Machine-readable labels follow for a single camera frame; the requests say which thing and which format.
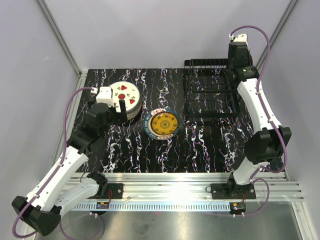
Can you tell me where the amber patterned glass plate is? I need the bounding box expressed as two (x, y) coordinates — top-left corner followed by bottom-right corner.
(150, 112), (179, 136)

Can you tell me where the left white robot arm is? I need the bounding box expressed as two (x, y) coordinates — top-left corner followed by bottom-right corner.
(11, 100), (128, 236)

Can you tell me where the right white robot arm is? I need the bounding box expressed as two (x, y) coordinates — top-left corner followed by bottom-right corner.
(225, 40), (292, 199)

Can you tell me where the stack of plates under white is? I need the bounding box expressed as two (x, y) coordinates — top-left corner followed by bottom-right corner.
(124, 97), (142, 120)

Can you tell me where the dark green rimmed plate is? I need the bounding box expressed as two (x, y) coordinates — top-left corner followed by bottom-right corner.
(142, 108), (181, 141)

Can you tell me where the white watermelon pattern plate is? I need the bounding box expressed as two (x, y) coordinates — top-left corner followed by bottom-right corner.
(110, 81), (142, 114)

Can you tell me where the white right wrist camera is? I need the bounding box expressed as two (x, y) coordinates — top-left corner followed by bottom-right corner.
(229, 33), (249, 48)

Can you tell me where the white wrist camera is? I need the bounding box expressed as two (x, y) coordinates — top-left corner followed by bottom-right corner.
(229, 33), (249, 48)
(90, 86), (115, 108)

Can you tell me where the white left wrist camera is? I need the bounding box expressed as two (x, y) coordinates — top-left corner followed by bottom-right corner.
(90, 86), (115, 108)

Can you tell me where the black wire dish rack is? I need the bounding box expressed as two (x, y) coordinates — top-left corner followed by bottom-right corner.
(183, 58), (241, 122)

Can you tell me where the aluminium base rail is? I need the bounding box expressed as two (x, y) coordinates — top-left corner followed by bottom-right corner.
(32, 172), (305, 201)

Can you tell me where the white slotted cable duct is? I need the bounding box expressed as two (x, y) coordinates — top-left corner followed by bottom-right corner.
(75, 201), (231, 212)

